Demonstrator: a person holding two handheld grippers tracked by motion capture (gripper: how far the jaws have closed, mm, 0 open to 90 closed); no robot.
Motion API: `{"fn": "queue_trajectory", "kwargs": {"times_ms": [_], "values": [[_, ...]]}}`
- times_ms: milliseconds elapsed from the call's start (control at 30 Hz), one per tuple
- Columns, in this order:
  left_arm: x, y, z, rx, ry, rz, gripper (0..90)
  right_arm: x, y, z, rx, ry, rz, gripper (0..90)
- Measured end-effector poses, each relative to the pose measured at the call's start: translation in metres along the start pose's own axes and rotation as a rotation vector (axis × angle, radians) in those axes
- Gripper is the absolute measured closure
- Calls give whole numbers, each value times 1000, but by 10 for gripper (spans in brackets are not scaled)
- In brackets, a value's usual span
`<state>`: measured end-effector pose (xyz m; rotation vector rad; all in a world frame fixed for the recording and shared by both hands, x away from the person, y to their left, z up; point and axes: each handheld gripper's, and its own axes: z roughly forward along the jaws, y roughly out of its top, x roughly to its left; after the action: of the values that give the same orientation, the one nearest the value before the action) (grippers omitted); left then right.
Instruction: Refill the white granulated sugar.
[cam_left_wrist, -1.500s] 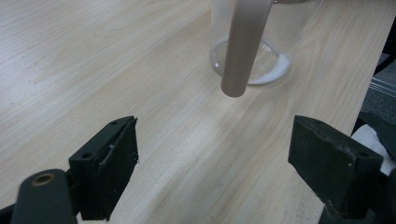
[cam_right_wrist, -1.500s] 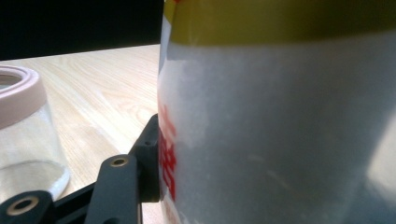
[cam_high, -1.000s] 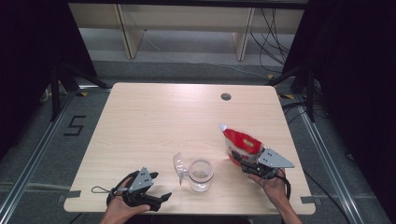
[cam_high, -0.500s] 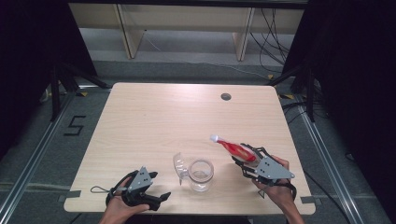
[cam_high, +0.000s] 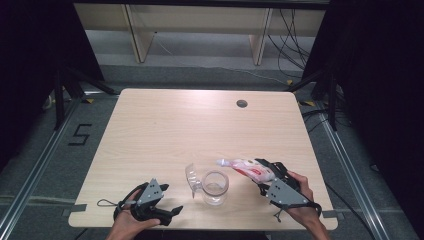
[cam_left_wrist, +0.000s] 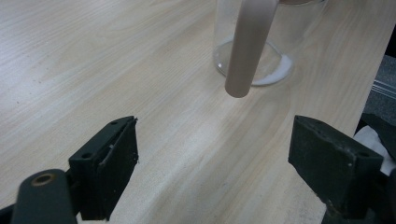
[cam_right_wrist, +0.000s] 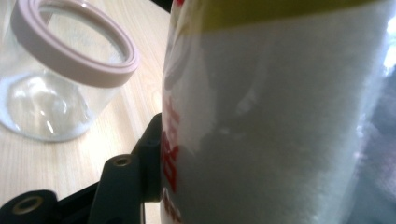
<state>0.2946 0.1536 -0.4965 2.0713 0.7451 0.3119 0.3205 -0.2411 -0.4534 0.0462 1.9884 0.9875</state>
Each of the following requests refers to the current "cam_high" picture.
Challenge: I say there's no white floor cable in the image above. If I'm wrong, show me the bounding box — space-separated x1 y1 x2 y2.
154 32 289 84

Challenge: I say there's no person's left hand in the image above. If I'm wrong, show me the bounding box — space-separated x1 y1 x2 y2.
113 190 162 234

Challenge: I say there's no grey tape strip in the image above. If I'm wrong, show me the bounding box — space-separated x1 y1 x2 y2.
61 203 88 218
321 209 345 221

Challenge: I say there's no black curtain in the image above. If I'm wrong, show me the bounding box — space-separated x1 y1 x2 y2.
0 0 105 168
301 0 424 231

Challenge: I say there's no black floor cable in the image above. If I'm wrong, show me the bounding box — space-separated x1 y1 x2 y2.
324 182 378 240

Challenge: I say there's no aluminium floor rail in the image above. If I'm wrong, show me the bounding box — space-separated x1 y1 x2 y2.
0 96 83 234
314 109 393 240

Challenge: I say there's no bundle of black cables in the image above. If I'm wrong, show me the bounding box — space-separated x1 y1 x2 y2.
268 9 316 79

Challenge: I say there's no black wrist strap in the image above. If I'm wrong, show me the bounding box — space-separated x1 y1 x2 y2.
114 182 149 221
272 200 323 224

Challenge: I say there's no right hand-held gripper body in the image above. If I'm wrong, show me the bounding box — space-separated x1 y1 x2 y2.
266 161 310 210

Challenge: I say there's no person's right hand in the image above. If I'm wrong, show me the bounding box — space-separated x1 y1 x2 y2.
284 170 322 228

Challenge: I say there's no clear plastic cup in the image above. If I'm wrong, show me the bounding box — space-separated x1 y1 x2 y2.
184 162 230 207

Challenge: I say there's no red and white sugar bag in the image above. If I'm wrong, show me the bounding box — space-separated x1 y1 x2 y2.
215 157 278 184

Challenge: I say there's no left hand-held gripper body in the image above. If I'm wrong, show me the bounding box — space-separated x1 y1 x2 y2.
129 177 173 227

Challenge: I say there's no light wooden shelf unit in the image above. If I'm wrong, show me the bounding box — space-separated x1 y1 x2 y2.
73 3 326 66

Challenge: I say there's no thin grey cord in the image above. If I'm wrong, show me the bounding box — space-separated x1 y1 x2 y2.
96 198 138 208

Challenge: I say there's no black metal stand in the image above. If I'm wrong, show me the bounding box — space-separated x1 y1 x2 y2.
285 68 338 132
53 64 119 132

